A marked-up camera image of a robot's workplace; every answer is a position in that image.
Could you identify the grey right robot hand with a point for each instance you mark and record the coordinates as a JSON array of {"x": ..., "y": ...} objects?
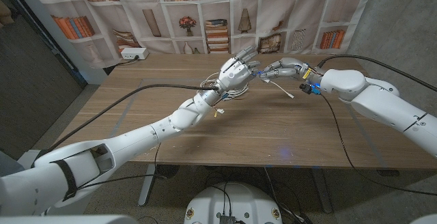
[{"x": 292, "y": 67}]

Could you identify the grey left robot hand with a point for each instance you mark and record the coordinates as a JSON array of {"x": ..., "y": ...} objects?
[{"x": 235, "y": 73}]

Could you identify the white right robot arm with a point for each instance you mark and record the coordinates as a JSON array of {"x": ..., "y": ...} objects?
[{"x": 382, "y": 104}]

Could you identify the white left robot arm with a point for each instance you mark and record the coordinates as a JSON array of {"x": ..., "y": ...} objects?
[{"x": 136, "y": 142}]

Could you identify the printed bookshelf backdrop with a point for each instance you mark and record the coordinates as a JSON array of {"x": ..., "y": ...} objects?
[{"x": 218, "y": 9}]

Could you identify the white power strip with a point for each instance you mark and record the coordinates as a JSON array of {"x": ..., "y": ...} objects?
[{"x": 134, "y": 53}]

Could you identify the grey tape outline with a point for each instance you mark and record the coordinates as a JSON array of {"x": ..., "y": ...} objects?
[{"x": 119, "y": 121}]

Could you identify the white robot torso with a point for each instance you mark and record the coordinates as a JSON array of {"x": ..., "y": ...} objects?
[{"x": 239, "y": 203}]

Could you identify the grey perforated metal cabinet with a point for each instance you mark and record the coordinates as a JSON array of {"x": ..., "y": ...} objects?
[{"x": 30, "y": 87}]

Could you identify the person's leg in jeans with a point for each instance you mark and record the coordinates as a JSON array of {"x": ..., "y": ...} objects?
[{"x": 7, "y": 164}]

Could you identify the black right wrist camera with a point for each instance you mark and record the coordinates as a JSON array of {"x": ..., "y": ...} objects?
[{"x": 307, "y": 89}]

